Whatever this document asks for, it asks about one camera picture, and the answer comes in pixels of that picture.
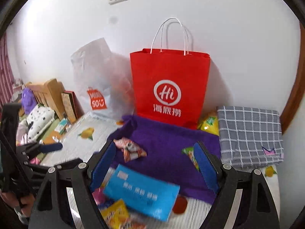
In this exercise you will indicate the person's left hand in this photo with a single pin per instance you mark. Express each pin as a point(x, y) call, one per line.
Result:
point(27, 201)

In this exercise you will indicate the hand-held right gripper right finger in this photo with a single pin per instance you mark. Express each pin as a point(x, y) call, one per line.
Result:
point(207, 169)

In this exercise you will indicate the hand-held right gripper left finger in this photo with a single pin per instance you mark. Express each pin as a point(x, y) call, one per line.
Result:
point(104, 167)

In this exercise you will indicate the white plastic shopping bag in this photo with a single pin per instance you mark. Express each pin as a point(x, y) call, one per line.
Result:
point(100, 76)

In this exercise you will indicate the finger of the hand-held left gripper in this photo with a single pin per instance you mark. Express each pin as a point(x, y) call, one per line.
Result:
point(69, 163)
point(51, 147)

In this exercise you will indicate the yellow snack bag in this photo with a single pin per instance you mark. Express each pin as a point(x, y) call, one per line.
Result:
point(209, 125)

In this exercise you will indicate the grey checked folded cloth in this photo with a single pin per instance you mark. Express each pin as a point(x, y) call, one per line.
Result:
point(247, 133)

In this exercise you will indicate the small teal packet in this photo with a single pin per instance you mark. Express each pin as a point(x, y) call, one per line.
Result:
point(62, 126)

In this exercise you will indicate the striped curtain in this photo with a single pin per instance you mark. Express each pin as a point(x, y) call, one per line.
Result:
point(5, 76)

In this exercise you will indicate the fruit-print table cover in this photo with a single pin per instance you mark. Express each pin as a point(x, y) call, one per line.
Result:
point(78, 148)

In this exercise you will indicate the green snack packet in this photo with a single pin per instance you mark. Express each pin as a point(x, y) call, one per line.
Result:
point(189, 153)

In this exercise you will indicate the blue tissue pack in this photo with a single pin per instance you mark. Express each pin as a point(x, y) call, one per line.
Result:
point(143, 193)

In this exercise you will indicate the purple plush toy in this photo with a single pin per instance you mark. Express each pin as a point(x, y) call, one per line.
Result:
point(28, 100)

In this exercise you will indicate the white spotted pillow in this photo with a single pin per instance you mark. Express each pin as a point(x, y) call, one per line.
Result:
point(39, 120)

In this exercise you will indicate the red paper bag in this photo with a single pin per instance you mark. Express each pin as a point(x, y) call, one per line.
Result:
point(166, 83)

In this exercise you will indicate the bright pink snack packet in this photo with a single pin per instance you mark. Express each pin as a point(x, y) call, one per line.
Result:
point(99, 195)

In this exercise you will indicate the brown printed book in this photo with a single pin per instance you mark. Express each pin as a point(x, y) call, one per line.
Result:
point(69, 105)

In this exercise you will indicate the wooden door frame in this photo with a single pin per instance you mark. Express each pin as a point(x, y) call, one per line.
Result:
point(294, 95)

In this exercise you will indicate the yellow orange snack packet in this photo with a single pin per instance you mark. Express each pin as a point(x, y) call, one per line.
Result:
point(115, 213)

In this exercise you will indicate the orange pink snack packet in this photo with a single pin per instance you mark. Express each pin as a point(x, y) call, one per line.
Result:
point(129, 149)

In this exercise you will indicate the purple fabric tray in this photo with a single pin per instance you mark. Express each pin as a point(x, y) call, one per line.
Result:
point(164, 143)

